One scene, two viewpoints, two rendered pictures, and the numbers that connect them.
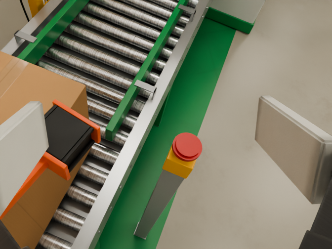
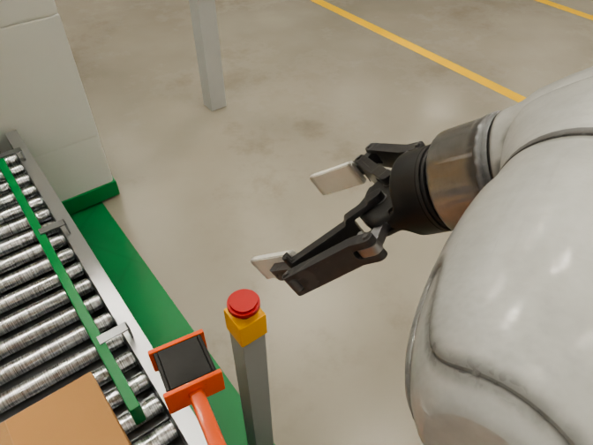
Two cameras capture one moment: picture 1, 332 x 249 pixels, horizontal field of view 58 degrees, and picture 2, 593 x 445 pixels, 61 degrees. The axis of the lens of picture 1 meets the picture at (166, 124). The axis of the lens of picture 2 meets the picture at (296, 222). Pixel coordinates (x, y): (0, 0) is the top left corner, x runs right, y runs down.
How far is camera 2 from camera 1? 0.43 m
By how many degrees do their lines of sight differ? 29
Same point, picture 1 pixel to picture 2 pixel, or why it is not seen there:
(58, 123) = (175, 358)
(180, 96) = not seen: hidden behind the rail
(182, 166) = (257, 321)
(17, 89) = not seen: outside the picture
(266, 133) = (326, 185)
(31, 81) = (33, 429)
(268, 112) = (319, 178)
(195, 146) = (249, 295)
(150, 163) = not seen: hidden behind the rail
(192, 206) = (276, 395)
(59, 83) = (64, 399)
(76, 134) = (196, 349)
